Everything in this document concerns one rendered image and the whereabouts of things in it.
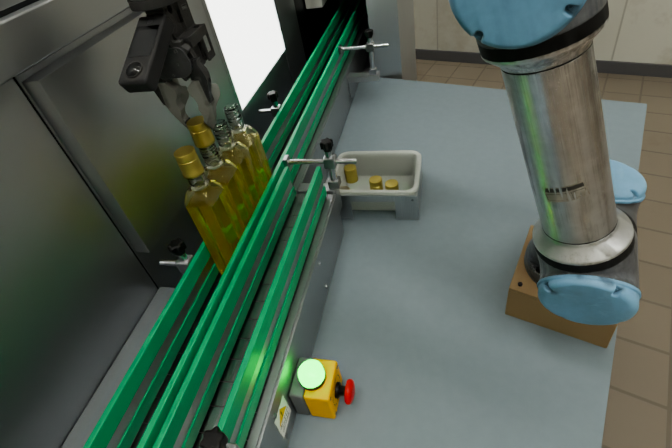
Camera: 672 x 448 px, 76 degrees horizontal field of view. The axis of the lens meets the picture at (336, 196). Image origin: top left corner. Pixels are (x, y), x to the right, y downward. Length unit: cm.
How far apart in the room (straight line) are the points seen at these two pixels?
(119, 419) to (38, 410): 12
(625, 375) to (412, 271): 101
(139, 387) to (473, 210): 80
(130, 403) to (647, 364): 159
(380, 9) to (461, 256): 100
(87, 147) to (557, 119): 63
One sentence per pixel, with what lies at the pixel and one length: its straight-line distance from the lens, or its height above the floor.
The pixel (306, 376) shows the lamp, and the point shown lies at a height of 85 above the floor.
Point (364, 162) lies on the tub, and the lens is 118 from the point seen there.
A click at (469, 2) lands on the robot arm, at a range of 42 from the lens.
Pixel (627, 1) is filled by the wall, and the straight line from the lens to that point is 336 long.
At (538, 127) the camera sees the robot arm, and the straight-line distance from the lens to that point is 50.
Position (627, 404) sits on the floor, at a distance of 176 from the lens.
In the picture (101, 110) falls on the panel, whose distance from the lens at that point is 78.
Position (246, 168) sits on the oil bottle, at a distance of 84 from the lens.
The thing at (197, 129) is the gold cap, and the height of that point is 117.
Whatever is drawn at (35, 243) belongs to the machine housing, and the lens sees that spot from 73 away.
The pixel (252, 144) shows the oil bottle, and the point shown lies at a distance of 87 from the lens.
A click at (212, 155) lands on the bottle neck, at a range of 77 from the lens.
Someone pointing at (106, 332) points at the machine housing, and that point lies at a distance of 85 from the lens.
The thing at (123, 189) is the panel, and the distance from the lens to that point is 80.
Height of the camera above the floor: 150
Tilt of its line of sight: 39 degrees down
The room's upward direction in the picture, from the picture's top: 12 degrees counter-clockwise
